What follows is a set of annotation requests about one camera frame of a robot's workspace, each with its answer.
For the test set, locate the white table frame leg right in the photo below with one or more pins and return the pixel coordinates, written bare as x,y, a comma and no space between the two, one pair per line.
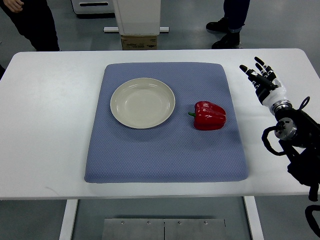
253,218

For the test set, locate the blue quilted mat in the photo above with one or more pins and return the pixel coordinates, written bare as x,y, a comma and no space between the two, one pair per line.
174,151

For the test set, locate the white cabinet with slot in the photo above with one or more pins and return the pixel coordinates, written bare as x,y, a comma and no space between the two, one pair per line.
90,7

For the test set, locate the red bell pepper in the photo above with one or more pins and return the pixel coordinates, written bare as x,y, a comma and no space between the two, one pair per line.
208,116

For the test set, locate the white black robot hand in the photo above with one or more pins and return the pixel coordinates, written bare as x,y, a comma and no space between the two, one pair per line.
269,89

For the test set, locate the white table frame leg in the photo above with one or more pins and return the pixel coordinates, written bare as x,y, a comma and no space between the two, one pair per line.
253,218
67,226

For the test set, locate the person in black left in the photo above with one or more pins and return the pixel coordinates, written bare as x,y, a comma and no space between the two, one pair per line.
33,20

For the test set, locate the cream round plate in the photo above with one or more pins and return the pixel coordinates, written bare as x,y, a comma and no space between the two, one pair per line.
142,103

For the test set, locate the brown cardboard box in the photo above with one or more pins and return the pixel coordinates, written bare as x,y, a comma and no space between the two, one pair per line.
139,42

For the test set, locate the person in jeans black boots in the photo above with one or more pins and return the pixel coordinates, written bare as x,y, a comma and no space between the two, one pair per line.
235,14

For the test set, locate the white machine column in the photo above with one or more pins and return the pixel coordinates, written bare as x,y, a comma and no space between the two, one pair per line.
137,18

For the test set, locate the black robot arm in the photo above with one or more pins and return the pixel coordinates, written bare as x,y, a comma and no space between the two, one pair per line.
299,138

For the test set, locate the white table frame leg left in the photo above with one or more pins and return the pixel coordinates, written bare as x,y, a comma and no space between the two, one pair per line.
67,226

